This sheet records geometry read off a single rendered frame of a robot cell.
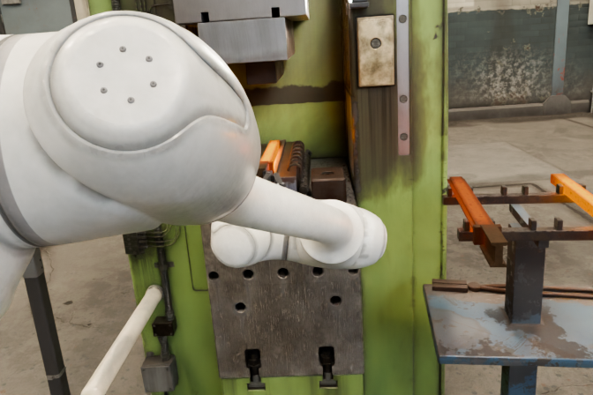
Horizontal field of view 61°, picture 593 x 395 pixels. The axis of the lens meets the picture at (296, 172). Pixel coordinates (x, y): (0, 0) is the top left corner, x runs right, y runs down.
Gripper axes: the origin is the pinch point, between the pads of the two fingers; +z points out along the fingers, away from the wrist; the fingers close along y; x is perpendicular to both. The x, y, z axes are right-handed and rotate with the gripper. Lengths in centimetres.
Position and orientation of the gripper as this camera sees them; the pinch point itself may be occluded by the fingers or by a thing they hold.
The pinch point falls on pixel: (262, 173)
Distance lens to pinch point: 117.9
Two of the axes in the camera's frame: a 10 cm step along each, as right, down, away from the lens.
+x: -0.7, -9.6, -2.7
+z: 0.3, -2.8, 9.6
